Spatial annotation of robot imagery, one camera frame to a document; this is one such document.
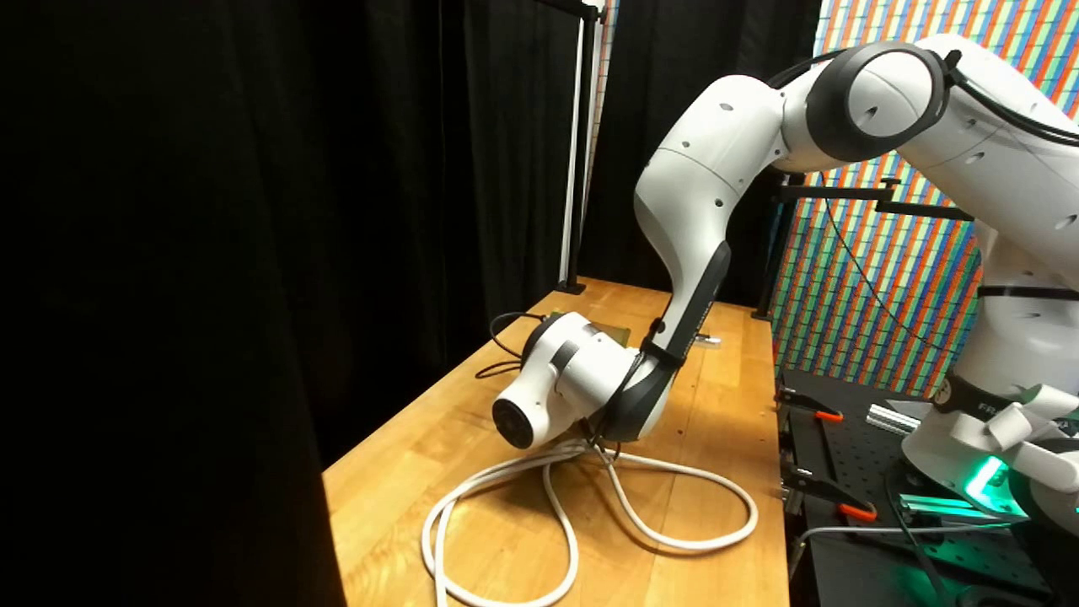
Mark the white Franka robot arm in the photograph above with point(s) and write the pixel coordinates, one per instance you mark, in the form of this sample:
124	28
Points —
703	157

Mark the silver metal latch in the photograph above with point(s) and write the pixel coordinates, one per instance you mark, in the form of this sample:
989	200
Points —
711	338

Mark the white pole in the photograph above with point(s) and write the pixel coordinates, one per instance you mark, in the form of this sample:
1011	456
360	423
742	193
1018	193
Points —
573	135

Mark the black curtain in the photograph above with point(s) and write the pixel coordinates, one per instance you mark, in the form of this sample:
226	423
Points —
224	222

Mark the silver metal block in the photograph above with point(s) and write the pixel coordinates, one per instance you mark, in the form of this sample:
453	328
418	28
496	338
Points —
896	419

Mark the black breadboard table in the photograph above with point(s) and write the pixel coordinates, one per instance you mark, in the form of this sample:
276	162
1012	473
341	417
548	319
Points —
856	573

